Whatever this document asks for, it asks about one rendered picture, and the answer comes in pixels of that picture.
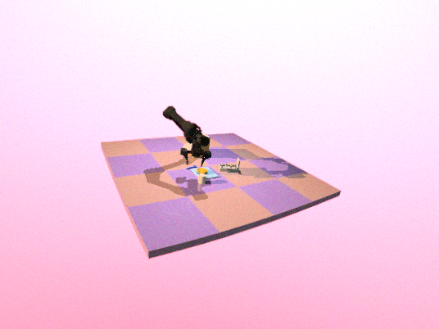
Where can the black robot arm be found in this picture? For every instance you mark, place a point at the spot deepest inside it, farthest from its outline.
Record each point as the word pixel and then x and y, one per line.
pixel 189 129

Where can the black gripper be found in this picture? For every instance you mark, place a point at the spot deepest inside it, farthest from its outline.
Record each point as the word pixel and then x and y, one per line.
pixel 185 152

